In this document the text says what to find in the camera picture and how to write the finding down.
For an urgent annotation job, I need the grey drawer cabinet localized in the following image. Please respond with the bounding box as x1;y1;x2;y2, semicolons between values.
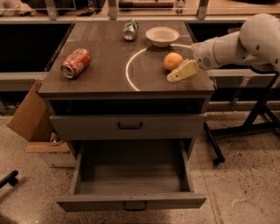
38;19;216;213

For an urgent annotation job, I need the orange fruit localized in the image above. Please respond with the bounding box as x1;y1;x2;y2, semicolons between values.
164;52;184;71

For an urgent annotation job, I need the open grey lower drawer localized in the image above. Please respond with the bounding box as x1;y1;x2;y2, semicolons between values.
57;139;207;212

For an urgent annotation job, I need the brown cardboard box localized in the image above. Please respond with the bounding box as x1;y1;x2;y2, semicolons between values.
6;80;77;169

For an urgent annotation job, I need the black robot stand base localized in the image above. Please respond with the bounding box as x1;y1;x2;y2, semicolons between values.
203;70;280;165

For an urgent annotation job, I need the white bowl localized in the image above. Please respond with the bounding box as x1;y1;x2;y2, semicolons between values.
145;26;179;47

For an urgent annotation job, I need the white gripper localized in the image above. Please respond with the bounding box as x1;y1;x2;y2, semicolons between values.
167;38;218;82

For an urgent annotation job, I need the red soda can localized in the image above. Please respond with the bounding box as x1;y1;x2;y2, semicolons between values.
60;48;91;79

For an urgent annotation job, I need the closed grey upper drawer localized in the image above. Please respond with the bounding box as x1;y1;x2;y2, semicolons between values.
50;113;207;140

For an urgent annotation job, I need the black chair caster leg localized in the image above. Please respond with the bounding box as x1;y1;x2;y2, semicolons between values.
0;171;18;188

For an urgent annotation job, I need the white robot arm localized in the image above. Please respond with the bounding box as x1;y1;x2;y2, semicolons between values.
167;14;280;82

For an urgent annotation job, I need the green soda can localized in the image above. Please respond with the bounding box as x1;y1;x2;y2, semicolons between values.
122;19;139;41

